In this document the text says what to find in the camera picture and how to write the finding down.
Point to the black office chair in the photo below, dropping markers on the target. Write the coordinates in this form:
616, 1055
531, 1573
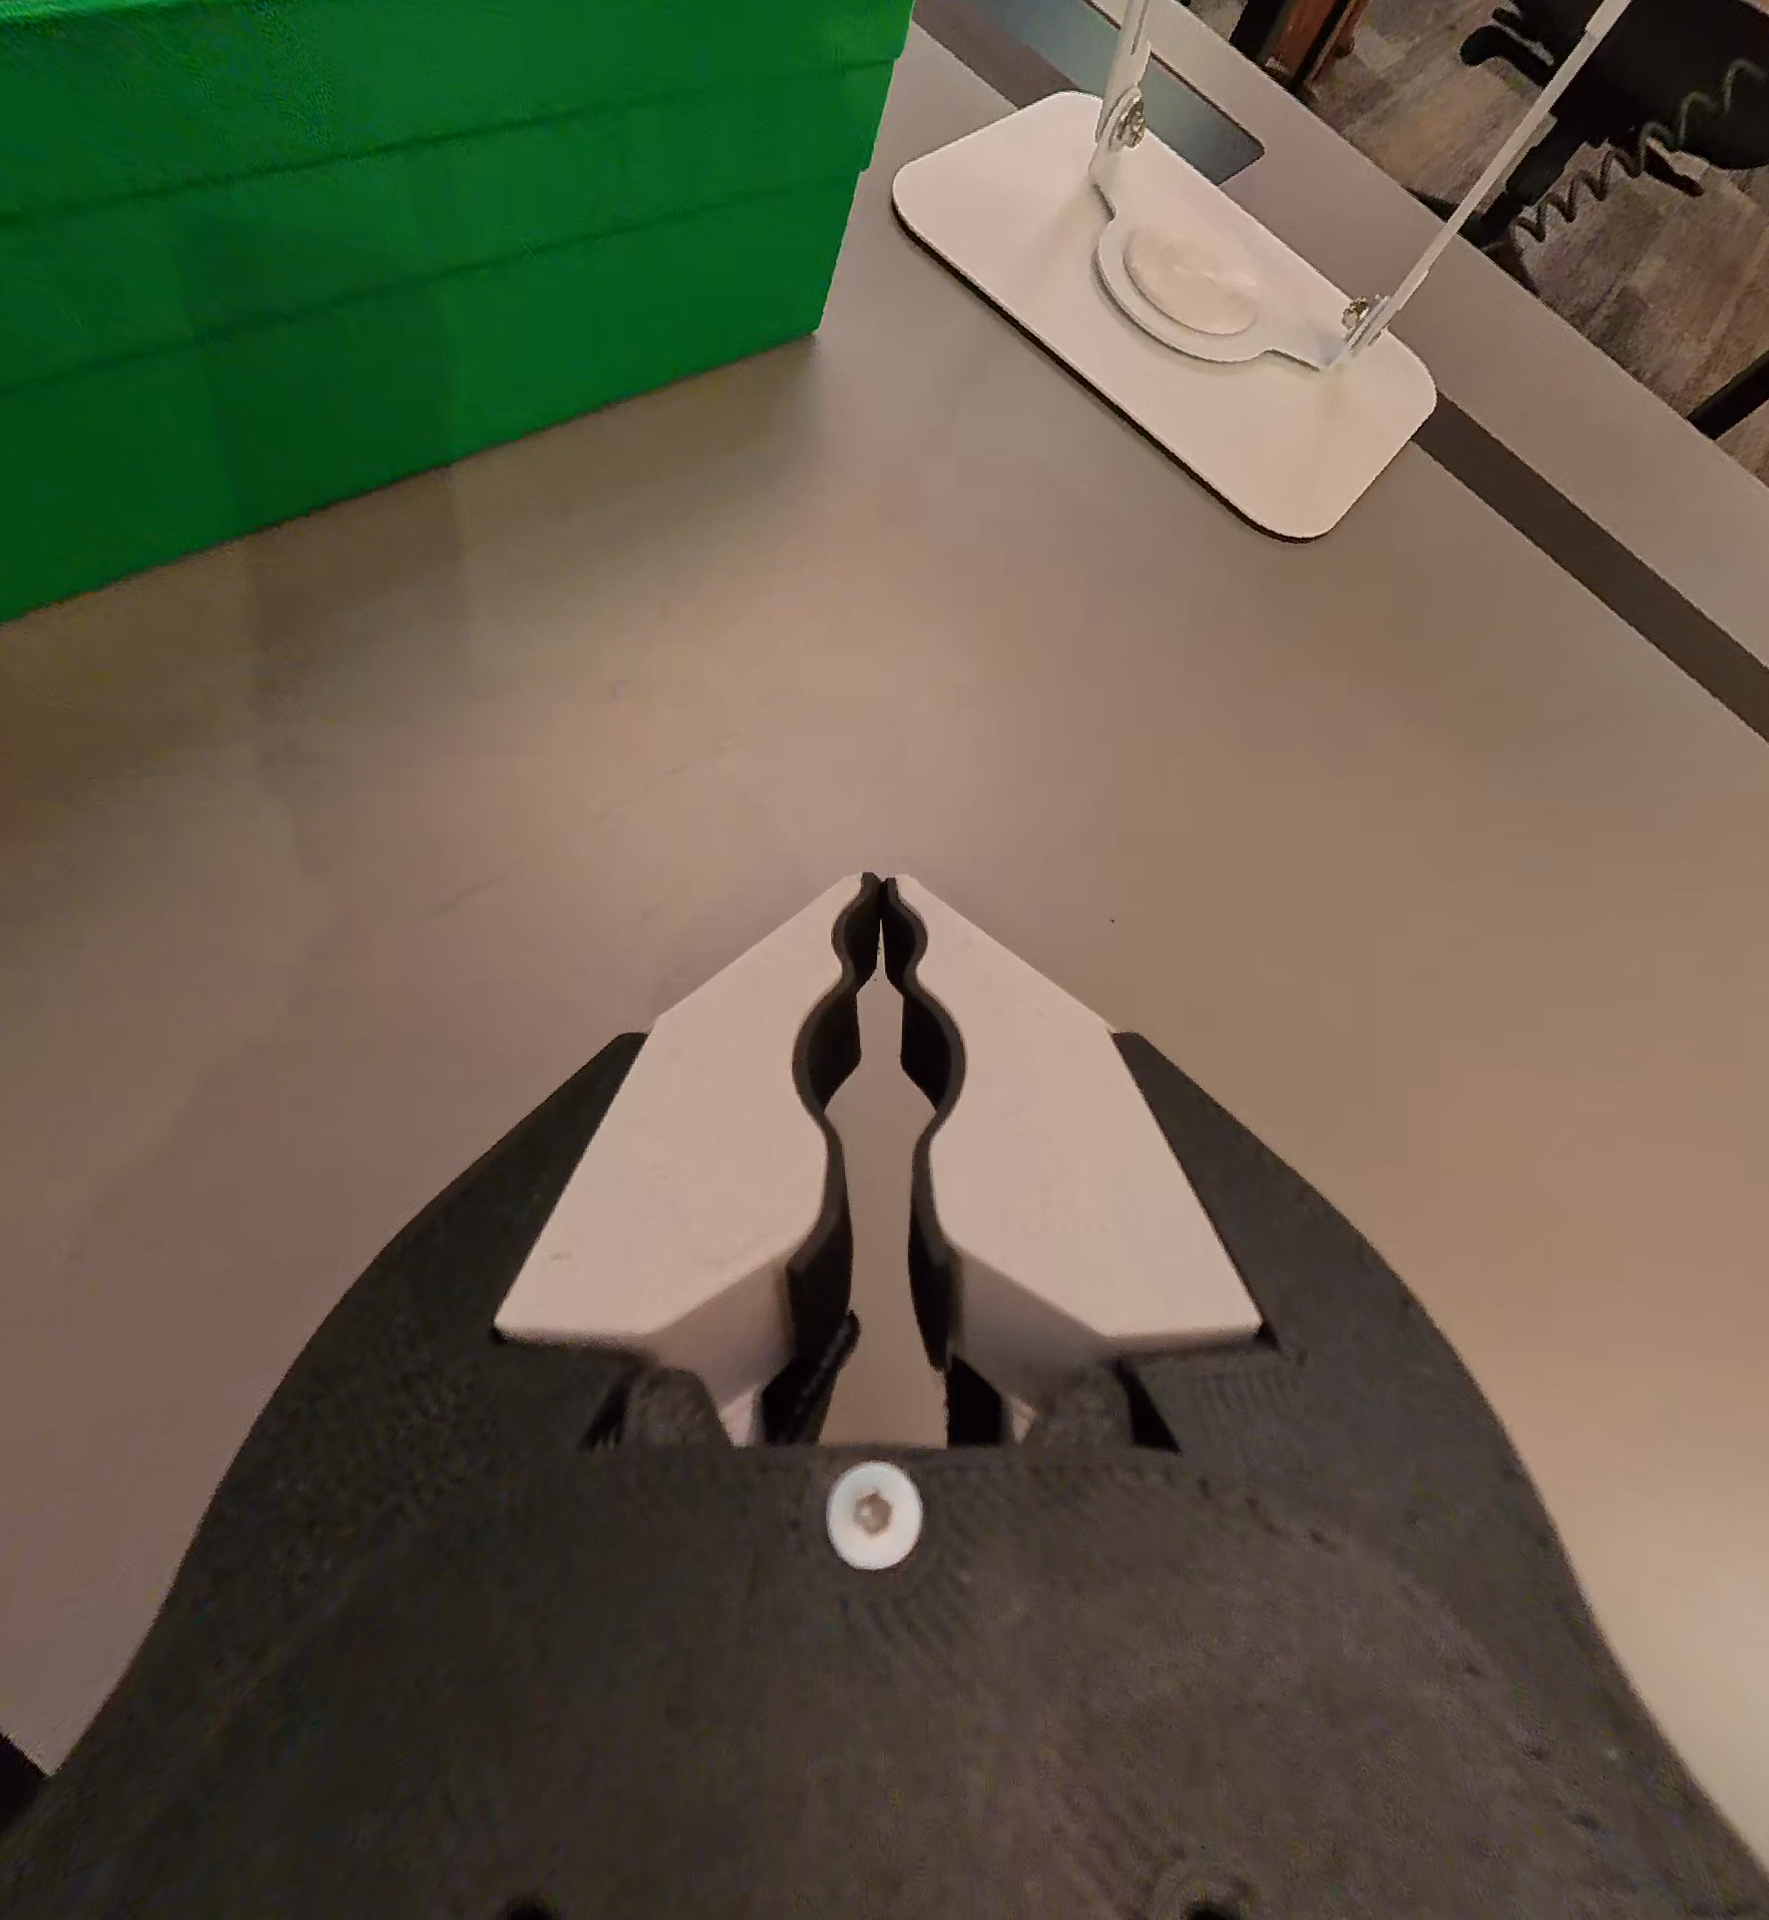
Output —
1694, 75

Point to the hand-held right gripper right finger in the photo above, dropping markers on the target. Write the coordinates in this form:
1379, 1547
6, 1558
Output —
1079, 1185

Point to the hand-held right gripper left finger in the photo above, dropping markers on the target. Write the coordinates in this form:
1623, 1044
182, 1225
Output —
676, 1185

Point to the green plastic bin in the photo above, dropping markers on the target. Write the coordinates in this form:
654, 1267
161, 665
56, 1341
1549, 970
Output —
374, 389
374, 75
374, 225

